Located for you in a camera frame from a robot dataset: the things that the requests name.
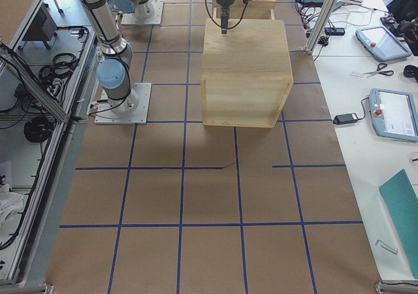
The wooden drawer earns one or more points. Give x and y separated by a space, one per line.
256 9

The grey teach pendant far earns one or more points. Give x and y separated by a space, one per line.
382 44

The light wooden drawer cabinet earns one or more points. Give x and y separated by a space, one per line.
246 74

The black small adapter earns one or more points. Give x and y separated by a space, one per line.
334 31

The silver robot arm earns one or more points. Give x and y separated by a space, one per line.
130 6
113 72

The aluminium frame post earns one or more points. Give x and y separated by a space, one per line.
323 17

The grey teach pendant near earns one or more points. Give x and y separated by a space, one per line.
393 114

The black handled scissors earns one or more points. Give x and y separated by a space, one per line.
380 69

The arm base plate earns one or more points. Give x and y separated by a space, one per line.
133 110
136 19

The black control box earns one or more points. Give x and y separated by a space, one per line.
42 29

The black power adapter brick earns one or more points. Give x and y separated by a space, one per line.
343 119

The grey teach pendant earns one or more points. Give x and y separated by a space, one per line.
393 114
382 44

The white crumpled cloth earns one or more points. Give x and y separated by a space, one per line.
11 203

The teal green folder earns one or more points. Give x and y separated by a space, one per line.
401 202

